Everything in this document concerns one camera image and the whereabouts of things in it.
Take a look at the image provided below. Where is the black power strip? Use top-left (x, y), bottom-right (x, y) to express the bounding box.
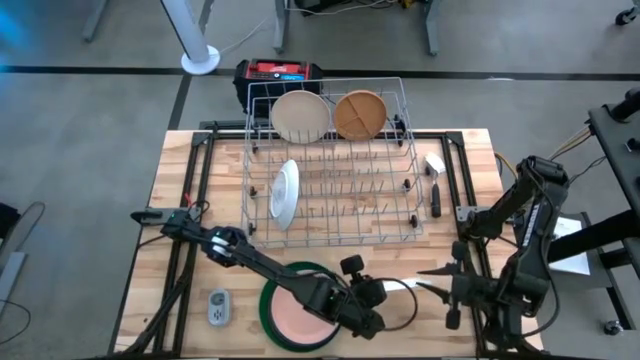
top-left (293, 0), bottom-right (346, 15)

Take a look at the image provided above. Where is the brown divided plate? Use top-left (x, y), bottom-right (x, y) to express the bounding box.
top-left (333, 89), bottom-right (389, 143)

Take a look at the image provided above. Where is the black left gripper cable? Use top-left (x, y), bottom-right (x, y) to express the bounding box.
top-left (374, 277), bottom-right (419, 332)

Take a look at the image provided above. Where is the black floor cable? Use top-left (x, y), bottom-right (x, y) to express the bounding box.
top-left (0, 298), bottom-right (33, 347)

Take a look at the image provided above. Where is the white tower fan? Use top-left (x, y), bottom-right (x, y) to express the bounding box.
top-left (159, 0), bottom-right (222, 76)

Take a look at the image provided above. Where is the black equipment stand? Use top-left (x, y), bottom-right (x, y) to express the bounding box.
top-left (547, 87), bottom-right (640, 281)

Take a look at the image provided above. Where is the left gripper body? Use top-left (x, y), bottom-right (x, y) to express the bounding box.
top-left (334, 253), bottom-right (387, 341)

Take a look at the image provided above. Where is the beige plate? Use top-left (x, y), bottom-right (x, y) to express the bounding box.
top-left (269, 89), bottom-right (332, 146)

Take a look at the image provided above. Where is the red black portable box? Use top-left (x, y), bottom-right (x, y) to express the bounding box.
top-left (233, 58), bottom-right (324, 119)

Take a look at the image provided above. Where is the grey wire dish rack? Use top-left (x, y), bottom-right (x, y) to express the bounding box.
top-left (240, 76), bottom-right (425, 250)

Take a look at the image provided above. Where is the white instruction sheet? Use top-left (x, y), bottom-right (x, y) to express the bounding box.
top-left (547, 215), bottom-right (592, 277)

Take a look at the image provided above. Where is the white floor cable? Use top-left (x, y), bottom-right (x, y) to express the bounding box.
top-left (219, 17), bottom-right (271, 56)

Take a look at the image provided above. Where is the yellow white wire bundle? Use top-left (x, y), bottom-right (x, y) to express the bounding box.
top-left (549, 125), bottom-right (592, 162)

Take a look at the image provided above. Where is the white plate blue rim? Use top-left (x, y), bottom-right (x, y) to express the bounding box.
top-left (268, 158), bottom-right (301, 232)

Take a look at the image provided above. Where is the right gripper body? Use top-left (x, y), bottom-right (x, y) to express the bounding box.
top-left (444, 242), bottom-right (504, 330)

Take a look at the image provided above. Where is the green plate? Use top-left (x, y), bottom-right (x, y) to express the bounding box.
top-left (258, 260), bottom-right (347, 354)

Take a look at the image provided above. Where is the grey desk leg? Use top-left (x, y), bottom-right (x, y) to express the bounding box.
top-left (81, 0), bottom-right (110, 44)
top-left (424, 0), bottom-right (445, 57)
top-left (272, 0), bottom-right (294, 55)

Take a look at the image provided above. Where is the yellow cable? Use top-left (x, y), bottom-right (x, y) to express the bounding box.
top-left (494, 152), bottom-right (520, 182)

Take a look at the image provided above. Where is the grey mounting plate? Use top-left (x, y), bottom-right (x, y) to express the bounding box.
top-left (455, 204), bottom-right (494, 224)

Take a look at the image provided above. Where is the grey plug-in power meter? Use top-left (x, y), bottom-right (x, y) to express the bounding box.
top-left (207, 288), bottom-right (232, 328)

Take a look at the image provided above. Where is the white plate red rim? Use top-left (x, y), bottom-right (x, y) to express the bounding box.
top-left (384, 279), bottom-right (420, 292)

